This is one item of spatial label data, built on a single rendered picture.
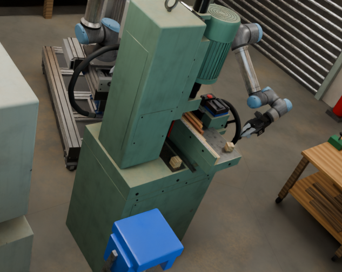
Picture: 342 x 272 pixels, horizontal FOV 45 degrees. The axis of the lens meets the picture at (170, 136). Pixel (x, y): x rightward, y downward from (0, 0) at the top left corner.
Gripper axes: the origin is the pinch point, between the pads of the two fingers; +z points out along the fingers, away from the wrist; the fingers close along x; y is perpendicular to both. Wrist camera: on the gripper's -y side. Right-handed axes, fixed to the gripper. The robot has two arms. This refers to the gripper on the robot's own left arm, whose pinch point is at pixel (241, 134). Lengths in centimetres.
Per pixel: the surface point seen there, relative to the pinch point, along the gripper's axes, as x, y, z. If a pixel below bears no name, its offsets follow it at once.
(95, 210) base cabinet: 9, -7, 90
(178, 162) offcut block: -7, -29, 45
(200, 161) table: -12.9, -26.6, 36.0
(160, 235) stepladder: -54, -83, 75
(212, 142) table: -6.3, -23.7, 24.0
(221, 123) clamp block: 3.2, -17.2, 11.2
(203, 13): 9, -88, 11
